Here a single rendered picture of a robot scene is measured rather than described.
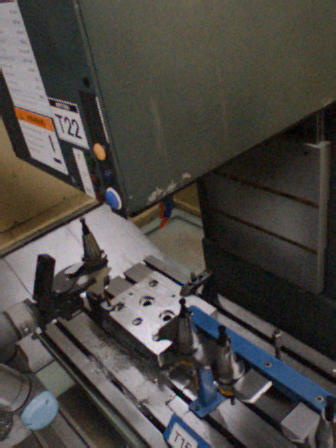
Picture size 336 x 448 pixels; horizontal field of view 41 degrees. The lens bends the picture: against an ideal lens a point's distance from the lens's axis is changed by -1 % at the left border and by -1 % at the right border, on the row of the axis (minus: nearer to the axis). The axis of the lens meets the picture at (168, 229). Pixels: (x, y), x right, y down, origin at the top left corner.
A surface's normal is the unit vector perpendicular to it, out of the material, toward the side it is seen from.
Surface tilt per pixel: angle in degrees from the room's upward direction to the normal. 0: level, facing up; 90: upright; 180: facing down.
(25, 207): 90
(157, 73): 90
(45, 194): 90
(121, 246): 24
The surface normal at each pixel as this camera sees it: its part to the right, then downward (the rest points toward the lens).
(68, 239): 0.11, -0.62
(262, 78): 0.64, 0.32
